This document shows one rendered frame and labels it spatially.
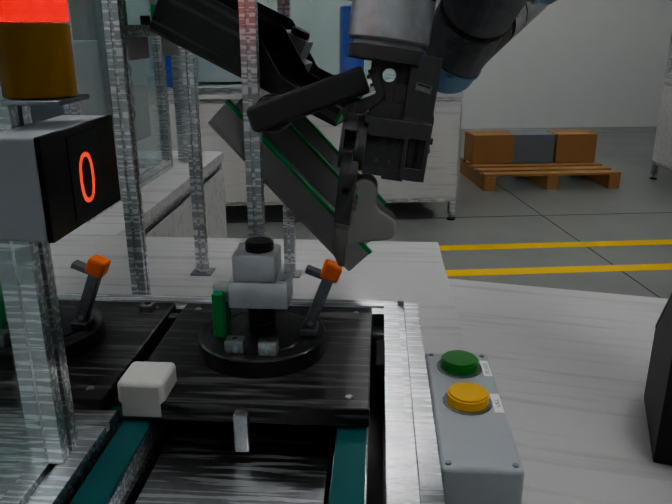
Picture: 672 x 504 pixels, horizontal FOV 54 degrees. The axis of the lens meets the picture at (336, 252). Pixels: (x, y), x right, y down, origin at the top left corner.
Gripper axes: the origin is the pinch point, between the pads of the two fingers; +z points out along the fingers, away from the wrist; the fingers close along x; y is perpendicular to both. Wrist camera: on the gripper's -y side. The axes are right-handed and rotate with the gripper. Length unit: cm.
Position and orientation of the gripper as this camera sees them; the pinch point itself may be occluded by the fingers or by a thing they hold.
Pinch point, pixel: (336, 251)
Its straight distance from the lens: 66.2
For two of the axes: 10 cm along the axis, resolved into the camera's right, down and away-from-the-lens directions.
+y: 9.9, 1.5, -0.4
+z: -1.3, 9.6, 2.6
